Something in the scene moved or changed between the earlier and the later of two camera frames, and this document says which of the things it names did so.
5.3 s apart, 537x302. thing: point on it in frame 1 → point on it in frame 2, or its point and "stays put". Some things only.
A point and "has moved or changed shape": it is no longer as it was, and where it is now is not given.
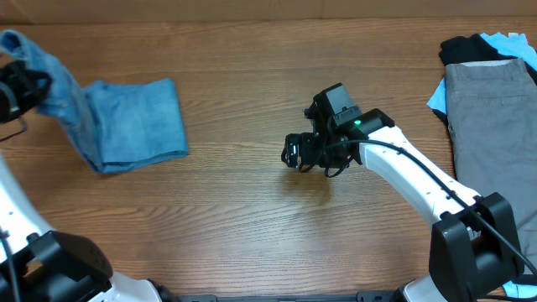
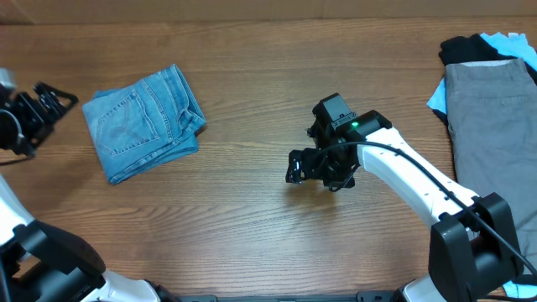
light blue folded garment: (515, 44) stays put
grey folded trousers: (492, 109) stays put
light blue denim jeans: (118, 126) has moved or changed shape
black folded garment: (469, 49) stays put
